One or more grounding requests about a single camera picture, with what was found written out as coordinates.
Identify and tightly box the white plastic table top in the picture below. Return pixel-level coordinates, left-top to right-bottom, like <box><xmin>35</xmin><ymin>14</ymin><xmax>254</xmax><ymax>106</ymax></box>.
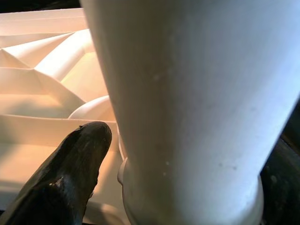
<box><xmin>0</xmin><ymin>8</ymin><xmax>127</xmax><ymax>225</ymax></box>

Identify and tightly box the white plastic table leg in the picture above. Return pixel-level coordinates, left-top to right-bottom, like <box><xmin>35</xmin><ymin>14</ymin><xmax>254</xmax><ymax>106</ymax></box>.
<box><xmin>78</xmin><ymin>0</ymin><xmax>300</xmax><ymax>225</ymax></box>

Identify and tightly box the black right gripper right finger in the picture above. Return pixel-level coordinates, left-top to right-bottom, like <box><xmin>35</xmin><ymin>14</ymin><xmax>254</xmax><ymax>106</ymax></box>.
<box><xmin>259</xmin><ymin>139</ymin><xmax>300</xmax><ymax>225</ymax></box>

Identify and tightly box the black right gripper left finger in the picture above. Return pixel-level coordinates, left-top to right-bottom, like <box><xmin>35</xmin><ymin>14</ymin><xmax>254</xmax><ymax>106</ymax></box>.
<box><xmin>0</xmin><ymin>121</ymin><xmax>113</xmax><ymax>225</ymax></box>

